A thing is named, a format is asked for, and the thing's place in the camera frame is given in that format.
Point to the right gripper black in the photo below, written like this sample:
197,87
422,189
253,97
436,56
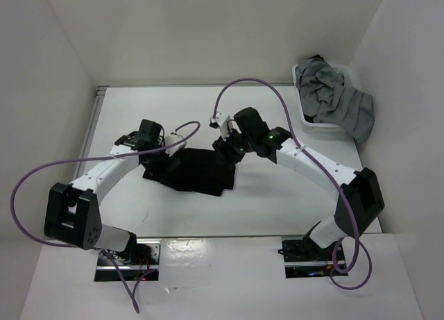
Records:
223,147

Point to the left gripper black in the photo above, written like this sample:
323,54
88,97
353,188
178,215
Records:
159,172

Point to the black skirt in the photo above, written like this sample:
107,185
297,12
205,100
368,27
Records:
200,171

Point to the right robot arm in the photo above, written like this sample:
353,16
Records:
357,193

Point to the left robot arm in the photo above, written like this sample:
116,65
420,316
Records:
73,210

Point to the grey skirt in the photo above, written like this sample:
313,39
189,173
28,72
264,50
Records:
326,99

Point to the white plastic basket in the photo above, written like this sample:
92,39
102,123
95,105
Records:
350,80

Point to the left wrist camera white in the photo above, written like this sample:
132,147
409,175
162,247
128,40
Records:
174,143

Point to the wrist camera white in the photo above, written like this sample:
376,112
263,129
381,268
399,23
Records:
174,143
223,122

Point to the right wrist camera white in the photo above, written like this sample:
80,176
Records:
223,122

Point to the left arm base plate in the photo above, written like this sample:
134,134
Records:
142,263

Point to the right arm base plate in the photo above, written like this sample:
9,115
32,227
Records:
304,261

